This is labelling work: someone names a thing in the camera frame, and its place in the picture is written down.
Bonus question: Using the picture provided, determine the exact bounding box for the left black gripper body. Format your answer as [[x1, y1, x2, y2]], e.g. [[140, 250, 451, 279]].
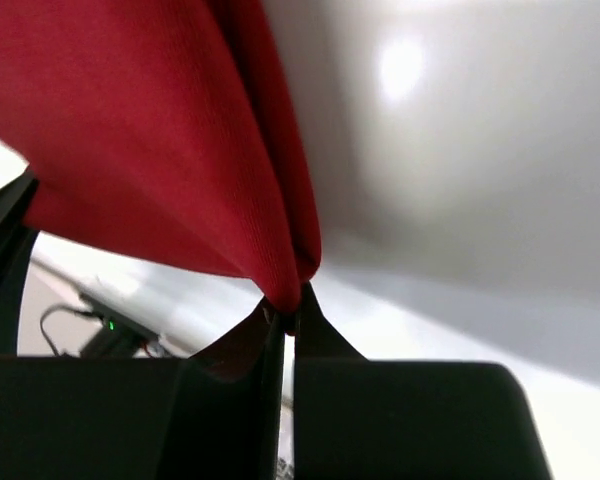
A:
[[0, 171, 38, 355]]

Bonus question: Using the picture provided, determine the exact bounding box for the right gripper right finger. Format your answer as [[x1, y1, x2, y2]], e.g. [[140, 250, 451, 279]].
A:
[[293, 285, 550, 479]]

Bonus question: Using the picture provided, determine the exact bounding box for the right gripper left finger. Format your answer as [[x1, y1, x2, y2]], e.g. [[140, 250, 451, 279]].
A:
[[0, 301, 284, 479]]

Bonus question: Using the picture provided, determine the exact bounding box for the dark red t shirt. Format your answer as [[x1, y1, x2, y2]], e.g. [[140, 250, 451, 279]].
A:
[[0, 1, 321, 312]]

